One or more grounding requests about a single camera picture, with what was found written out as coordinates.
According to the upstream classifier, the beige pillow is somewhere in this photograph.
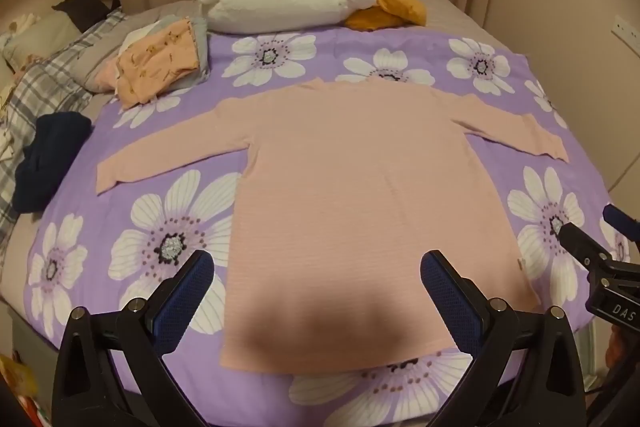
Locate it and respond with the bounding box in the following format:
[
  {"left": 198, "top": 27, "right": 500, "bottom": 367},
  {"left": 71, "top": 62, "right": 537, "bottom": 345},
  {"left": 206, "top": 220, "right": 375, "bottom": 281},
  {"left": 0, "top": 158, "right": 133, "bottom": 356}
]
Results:
[{"left": 2, "top": 12, "right": 81, "bottom": 68}]

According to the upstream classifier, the navy cloth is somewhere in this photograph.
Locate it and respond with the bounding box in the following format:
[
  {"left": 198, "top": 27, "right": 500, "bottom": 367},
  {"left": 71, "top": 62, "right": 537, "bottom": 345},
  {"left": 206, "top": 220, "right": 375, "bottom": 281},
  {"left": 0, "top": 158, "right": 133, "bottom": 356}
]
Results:
[{"left": 14, "top": 112, "right": 93, "bottom": 212}]

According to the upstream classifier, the peach printed folded cloth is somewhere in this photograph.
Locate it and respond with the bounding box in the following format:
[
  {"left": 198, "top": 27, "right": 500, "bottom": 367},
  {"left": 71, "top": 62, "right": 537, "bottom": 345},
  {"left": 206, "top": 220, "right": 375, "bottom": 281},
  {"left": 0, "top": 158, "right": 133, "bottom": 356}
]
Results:
[{"left": 95, "top": 19, "right": 201, "bottom": 110}]

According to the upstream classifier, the plaid bedding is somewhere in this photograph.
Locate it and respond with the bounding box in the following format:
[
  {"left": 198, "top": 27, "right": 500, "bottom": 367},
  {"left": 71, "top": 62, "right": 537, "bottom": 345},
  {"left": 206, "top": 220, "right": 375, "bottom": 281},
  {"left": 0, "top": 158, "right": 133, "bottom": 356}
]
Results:
[{"left": 0, "top": 9, "right": 126, "bottom": 253}]

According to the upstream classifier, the purple floral blanket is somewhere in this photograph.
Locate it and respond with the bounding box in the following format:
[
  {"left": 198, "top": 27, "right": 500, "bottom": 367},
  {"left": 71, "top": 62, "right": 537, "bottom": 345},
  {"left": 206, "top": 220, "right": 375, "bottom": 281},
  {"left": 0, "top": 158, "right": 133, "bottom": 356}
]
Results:
[{"left": 27, "top": 32, "right": 633, "bottom": 427}]

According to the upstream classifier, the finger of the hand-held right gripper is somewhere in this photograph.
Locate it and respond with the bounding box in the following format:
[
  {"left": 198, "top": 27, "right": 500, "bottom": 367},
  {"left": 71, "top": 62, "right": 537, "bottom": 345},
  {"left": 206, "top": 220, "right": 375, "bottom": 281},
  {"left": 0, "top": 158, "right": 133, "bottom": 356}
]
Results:
[
  {"left": 557, "top": 222, "right": 615, "bottom": 267},
  {"left": 602, "top": 203, "right": 640, "bottom": 235}
]

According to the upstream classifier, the pink long-sleeve shirt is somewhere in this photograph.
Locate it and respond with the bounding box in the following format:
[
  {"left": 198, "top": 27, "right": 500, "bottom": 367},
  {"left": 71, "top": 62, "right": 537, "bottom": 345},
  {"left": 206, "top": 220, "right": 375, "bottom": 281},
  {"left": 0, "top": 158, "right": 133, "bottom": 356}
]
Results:
[{"left": 95, "top": 78, "right": 571, "bottom": 375}]

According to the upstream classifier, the dark brown cloth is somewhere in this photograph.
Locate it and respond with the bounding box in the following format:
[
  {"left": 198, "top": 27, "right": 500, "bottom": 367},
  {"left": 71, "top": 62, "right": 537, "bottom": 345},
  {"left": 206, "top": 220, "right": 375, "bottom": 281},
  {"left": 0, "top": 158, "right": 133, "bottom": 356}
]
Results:
[{"left": 52, "top": 0, "right": 121, "bottom": 32}]

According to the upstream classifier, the grey folded cloth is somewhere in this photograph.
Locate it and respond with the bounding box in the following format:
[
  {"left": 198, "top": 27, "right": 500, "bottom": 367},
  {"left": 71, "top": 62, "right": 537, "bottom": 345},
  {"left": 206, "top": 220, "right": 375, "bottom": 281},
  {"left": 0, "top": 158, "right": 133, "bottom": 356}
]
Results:
[{"left": 150, "top": 16, "right": 211, "bottom": 80}]

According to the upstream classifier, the yellow packet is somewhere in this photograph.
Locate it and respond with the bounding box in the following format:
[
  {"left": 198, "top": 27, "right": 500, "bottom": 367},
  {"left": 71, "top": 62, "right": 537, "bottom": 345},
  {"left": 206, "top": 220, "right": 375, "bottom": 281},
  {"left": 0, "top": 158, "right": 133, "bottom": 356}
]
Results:
[{"left": 0, "top": 352, "right": 38, "bottom": 408}]

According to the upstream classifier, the white wall socket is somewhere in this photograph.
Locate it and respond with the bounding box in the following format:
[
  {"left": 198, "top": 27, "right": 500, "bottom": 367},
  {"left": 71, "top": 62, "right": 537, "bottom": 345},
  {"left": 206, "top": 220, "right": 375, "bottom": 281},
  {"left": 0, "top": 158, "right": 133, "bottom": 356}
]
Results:
[{"left": 614, "top": 16, "right": 640, "bottom": 44}]

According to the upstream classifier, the white folded cloth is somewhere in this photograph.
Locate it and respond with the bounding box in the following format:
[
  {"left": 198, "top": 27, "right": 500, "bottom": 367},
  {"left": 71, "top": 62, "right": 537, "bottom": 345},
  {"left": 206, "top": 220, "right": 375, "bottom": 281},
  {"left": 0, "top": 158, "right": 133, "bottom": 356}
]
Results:
[{"left": 117, "top": 24, "right": 162, "bottom": 58}]

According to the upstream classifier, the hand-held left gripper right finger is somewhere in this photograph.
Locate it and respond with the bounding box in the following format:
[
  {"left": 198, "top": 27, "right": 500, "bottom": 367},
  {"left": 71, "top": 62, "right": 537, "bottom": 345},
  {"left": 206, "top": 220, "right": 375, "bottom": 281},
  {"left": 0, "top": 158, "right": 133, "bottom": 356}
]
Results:
[{"left": 420, "top": 250, "right": 587, "bottom": 427}]

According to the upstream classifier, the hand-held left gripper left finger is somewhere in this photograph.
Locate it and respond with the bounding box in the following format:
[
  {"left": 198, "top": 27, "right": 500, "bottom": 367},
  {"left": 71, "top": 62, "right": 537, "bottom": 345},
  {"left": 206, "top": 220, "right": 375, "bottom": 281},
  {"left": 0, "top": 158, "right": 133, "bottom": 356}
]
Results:
[{"left": 51, "top": 250, "right": 216, "bottom": 427}]

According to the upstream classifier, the orange plush cloth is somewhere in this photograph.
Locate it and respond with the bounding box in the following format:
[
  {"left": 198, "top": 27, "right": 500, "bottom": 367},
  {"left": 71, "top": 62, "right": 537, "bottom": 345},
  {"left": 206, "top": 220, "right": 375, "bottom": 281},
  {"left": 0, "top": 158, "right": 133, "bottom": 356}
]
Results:
[{"left": 342, "top": 0, "right": 428, "bottom": 32}]

